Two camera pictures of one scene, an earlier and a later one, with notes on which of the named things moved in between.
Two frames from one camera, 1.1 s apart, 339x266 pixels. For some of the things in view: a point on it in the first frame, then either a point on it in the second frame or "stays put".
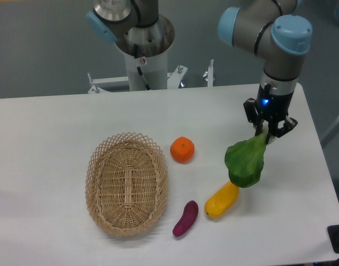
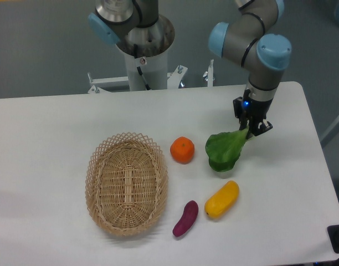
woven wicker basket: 126,184 stays put
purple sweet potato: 190,213 stays put
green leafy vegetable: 245,160 -> 224,149
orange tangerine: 182,149 stays put
